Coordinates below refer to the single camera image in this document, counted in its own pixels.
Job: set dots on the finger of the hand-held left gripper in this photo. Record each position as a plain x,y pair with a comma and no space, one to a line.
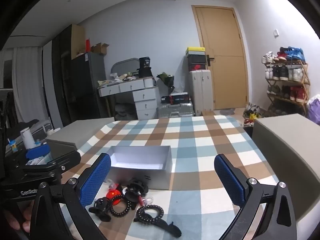
66,158
37,152

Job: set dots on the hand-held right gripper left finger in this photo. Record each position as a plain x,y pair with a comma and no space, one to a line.
96,180

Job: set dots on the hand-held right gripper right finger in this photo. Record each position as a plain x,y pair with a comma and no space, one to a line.
230,180

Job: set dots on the clear and red hair clip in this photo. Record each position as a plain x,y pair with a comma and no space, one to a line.
113,185

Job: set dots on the red round badge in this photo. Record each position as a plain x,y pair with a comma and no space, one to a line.
112,195

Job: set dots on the small black claw hair clip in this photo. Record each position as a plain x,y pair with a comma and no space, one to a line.
100,205

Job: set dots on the large black claw hair clip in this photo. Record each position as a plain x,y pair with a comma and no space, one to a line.
135,187

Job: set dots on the silver rectangular box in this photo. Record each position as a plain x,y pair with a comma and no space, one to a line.
140,177

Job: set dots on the black banana hair clip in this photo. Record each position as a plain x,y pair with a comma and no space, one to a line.
172,230

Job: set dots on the person's left hand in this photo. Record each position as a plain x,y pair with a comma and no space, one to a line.
16,221

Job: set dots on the pile of small bedside bottles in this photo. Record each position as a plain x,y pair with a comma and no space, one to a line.
37,160

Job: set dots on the white cylinder container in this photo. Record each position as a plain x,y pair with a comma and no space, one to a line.
27,138

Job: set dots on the grey cushion block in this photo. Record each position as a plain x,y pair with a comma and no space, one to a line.
287,152
80,131

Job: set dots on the black metal stand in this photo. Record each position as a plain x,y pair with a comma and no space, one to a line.
6,120

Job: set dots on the checkered tablecloth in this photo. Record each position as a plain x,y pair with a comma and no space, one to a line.
200,142

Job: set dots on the white curtain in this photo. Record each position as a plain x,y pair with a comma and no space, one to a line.
27,85

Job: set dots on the grey door mat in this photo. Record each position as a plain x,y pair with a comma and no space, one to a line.
226,111

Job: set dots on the black fridge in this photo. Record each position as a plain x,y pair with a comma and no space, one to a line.
86,87

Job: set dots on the dark wardrobe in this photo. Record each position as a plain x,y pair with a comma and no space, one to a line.
62,75

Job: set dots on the silver suitcase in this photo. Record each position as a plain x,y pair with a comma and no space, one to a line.
175,111

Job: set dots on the white upright suitcase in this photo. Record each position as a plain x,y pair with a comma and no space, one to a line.
201,92

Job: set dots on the white desk with drawers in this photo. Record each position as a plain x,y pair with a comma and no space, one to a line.
145,100

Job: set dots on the pile of desk clutter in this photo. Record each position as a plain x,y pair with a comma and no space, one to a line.
117,78

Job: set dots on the black flat box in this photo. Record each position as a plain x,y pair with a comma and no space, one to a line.
178,98

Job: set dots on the grey rounded chair back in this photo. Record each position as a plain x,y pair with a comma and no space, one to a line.
123,66

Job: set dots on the purple bag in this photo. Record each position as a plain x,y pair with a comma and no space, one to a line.
314,110

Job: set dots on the open cardboard box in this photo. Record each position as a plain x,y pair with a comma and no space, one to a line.
100,48

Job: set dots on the red bottle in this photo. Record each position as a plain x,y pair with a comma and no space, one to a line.
88,45

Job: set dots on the black shoe box red logo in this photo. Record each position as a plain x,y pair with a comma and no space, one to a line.
197,67

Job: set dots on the dark wrapped bouquet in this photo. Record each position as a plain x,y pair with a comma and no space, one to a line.
166,80

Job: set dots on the black bag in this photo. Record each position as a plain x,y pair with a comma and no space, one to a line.
145,67

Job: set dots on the wooden door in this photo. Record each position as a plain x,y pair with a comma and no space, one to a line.
222,55

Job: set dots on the plain black shoe box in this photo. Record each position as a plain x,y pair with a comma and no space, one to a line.
196,58

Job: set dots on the yellow shoe box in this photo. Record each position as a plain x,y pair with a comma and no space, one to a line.
195,50

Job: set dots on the white light switch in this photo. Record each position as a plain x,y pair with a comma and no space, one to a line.
276,32

